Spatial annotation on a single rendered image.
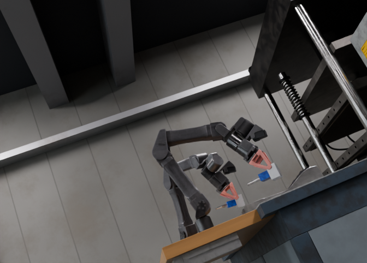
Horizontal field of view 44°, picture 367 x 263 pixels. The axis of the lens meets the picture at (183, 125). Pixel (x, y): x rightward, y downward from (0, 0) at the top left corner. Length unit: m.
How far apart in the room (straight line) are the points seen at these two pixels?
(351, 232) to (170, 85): 3.45
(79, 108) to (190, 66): 1.23
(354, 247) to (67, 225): 3.17
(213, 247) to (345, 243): 0.39
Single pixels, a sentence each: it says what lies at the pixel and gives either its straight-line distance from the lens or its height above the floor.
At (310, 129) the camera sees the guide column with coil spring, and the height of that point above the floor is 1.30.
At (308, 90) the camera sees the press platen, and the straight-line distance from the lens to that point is 3.10.
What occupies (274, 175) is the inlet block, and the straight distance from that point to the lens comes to 1.73.
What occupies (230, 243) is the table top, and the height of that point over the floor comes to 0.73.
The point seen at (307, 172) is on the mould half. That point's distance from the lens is 2.11.
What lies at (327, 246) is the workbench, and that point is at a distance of 1.44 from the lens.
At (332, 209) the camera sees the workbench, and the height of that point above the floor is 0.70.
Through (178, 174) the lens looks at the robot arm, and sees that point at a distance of 1.76.
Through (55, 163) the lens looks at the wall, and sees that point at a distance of 4.44.
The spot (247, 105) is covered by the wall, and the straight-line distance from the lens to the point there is 4.68.
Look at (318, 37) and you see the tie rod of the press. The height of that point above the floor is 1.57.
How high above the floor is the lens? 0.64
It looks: 19 degrees up
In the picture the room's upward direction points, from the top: 24 degrees counter-clockwise
